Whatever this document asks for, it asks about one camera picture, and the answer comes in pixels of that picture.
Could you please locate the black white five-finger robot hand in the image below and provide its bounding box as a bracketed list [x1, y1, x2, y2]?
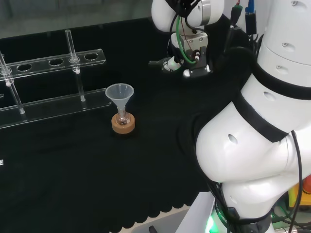
[148, 32, 214, 78]

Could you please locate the translucent plastic funnel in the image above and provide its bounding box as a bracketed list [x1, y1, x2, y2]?
[104, 83, 135, 115]

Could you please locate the small glass round-bottom flask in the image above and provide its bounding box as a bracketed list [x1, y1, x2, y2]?
[115, 107, 129, 126]

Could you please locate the clear acrylic funnel stand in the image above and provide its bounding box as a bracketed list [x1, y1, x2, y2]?
[0, 29, 113, 129]

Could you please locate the black bench cloth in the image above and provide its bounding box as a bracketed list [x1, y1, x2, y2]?
[0, 17, 268, 233]

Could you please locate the yellow stop button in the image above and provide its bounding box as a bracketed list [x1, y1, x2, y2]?
[288, 174, 311, 212]

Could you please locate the green cable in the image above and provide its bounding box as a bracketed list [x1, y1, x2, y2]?
[175, 14, 198, 65]

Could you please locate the brown cork ring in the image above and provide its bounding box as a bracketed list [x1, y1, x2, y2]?
[111, 113, 136, 134]

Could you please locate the long black cable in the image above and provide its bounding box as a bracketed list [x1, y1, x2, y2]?
[290, 130, 304, 233]

